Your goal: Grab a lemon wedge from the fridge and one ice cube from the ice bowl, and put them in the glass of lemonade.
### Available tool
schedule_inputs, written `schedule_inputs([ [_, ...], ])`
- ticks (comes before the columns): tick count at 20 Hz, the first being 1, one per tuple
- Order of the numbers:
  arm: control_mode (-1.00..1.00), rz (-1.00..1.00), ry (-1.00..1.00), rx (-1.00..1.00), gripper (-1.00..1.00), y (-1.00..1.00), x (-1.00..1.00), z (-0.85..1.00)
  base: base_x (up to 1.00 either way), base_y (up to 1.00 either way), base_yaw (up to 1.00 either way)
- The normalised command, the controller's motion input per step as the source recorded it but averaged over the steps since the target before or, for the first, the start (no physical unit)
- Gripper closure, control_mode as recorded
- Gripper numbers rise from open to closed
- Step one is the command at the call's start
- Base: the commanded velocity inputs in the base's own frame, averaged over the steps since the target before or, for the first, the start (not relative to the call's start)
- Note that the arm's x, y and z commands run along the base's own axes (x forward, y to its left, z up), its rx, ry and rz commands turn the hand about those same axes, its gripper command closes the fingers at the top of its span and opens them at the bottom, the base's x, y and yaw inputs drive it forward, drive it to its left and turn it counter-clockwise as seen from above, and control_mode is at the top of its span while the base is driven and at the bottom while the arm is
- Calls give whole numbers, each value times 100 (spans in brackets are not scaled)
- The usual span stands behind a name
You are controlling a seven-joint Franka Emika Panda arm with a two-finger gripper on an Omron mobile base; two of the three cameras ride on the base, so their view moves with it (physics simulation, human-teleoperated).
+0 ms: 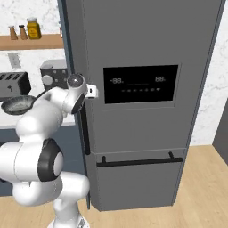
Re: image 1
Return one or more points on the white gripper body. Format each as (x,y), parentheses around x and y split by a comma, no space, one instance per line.
(93,91)

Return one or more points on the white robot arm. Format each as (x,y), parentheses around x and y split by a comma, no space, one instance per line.
(35,124)

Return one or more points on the grey fridge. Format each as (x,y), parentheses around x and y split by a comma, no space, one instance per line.
(139,44)

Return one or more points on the grey fridge door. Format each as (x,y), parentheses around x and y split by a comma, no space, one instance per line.
(139,44)

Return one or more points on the grey fridge drawer front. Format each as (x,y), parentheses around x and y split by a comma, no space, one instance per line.
(136,187)

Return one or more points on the grey coffee machine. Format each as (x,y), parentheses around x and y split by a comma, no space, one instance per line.
(55,74)

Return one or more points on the dark frying pan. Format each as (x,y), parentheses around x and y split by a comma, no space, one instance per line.
(17,105)

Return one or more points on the black toaster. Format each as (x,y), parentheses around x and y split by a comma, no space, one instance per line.
(13,84)

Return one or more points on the yellow jar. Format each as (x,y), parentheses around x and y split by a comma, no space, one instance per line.
(33,29)

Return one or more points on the dark-capped brown shaker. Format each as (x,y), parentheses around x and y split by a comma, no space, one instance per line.
(23,32)

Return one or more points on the light-capped brown shaker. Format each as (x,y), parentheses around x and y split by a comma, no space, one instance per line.
(12,33)

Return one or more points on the dark grey cupboard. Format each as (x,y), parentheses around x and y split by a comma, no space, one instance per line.
(222,133)

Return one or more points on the wooden wall shelf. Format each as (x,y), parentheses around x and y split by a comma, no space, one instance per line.
(29,42)

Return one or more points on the grey wall socket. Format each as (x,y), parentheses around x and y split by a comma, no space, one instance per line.
(14,60)

